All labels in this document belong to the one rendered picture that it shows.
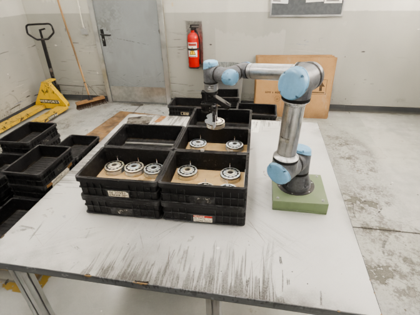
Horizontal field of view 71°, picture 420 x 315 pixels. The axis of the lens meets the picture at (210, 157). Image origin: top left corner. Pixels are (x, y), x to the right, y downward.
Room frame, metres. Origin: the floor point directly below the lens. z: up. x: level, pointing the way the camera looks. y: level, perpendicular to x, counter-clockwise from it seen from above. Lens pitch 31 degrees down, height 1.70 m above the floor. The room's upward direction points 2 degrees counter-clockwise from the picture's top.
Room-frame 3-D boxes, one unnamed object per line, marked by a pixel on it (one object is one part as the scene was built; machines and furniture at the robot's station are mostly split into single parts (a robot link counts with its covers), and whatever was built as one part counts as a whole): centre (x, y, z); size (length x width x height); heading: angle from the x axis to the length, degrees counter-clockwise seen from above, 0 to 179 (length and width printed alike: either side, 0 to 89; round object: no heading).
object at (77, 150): (2.26, 1.19, 0.31); 0.40 x 0.30 x 0.34; 169
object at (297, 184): (1.25, -0.45, 0.81); 0.15 x 0.15 x 0.10
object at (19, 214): (1.48, 1.34, 0.26); 0.40 x 0.30 x 0.23; 169
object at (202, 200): (1.17, 0.02, 0.87); 0.40 x 0.30 x 0.11; 81
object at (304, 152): (1.25, -0.44, 0.92); 0.13 x 0.12 x 0.14; 135
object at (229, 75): (1.43, -0.10, 1.29); 0.11 x 0.11 x 0.08; 45
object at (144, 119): (2.27, 0.59, 0.71); 0.22 x 0.19 x 0.01; 79
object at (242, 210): (1.17, 0.02, 0.76); 0.40 x 0.30 x 0.12; 81
